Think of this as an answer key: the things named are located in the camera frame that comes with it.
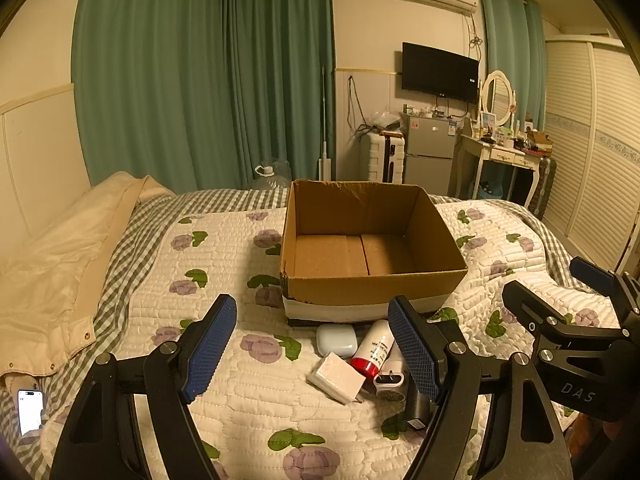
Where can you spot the black adapter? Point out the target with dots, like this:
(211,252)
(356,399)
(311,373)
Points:
(417,407)

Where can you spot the white rectangular box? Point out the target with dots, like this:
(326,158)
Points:
(335,377)

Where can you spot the grey gingham bed sheet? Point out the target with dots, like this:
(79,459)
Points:
(130,242)

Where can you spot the white oval vanity mirror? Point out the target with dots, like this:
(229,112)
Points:
(497,95)

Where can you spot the white ribbed suitcase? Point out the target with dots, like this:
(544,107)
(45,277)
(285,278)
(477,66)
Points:
(377,157)

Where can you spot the clear plastic water jug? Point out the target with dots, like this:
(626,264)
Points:
(272,177)

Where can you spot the wide green curtain panel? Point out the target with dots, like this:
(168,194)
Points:
(150,75)

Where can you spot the small brown box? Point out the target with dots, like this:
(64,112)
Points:
(540,139)

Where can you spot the white dressing table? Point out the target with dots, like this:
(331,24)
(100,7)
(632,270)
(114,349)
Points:
(480,152)

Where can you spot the smartphone with lit screen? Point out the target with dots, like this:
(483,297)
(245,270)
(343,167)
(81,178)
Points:
(30,412)

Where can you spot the black wall television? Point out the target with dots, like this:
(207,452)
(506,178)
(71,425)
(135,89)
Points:
(440,72)

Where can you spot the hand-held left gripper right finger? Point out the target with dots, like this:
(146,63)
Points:
(412,345)

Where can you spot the white bottle with red cap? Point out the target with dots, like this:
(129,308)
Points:
(375,345)

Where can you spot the white flared plug device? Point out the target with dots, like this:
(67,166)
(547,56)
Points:
(390,384)

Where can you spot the grey two-door fridge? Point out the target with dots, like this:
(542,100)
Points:
(430,150)

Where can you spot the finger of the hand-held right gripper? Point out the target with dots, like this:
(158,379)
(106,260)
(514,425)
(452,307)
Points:
(525,305)
(592,272)

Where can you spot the white headboard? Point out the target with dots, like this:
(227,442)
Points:
(40,160)

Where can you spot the white flat mop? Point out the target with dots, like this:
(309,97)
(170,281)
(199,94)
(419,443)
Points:
(322,160)

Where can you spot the narrow green curtain panel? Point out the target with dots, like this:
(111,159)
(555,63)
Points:
(280,70)

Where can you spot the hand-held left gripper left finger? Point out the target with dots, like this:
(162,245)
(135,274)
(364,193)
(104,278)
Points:
(210,350)

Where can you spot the light green window curtain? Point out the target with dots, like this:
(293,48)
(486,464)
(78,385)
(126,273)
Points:
(510,60)

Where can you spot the white louvered wardrobe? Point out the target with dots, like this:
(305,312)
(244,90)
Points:
(590,135)

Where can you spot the beige pillow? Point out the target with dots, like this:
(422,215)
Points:
(55,260)

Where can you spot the clear plastic bag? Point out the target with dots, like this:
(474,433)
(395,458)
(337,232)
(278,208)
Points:
(385,120)

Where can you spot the brown cardboard box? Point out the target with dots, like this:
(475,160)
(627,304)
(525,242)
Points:
(350,287)

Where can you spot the white earbuds case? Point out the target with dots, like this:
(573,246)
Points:
(335,340)

